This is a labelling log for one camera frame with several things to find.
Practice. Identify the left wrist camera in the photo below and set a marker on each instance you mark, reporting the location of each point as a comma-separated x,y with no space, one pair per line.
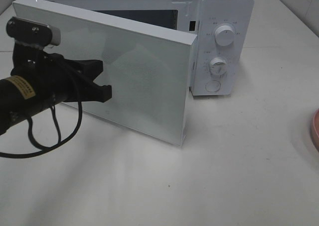
33,34

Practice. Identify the white round door button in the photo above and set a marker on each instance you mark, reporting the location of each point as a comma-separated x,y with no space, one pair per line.
213,86

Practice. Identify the pink round plate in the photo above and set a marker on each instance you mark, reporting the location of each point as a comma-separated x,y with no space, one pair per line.
314,131

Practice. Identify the white timer knob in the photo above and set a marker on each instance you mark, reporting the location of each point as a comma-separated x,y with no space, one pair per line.
218,66

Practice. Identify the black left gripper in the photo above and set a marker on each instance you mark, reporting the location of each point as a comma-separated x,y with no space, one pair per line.
52,82

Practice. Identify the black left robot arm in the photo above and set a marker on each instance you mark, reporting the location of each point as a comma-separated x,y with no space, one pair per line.
17,97

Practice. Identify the white upper power knob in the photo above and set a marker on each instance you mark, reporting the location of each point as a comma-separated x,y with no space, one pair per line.
224,35

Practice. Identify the white microwave oven body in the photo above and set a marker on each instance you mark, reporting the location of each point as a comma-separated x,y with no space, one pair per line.
199,17

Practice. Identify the white microwave door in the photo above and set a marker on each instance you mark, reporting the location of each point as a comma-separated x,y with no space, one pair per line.
147,66

